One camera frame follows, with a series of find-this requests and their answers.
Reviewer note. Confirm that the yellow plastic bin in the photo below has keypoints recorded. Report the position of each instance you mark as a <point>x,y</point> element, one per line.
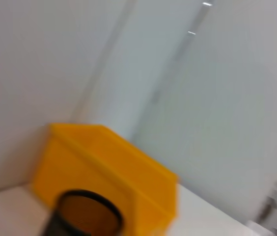
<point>91,157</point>

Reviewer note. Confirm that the black mesh pen holder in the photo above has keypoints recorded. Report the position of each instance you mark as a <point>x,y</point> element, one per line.
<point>55,221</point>

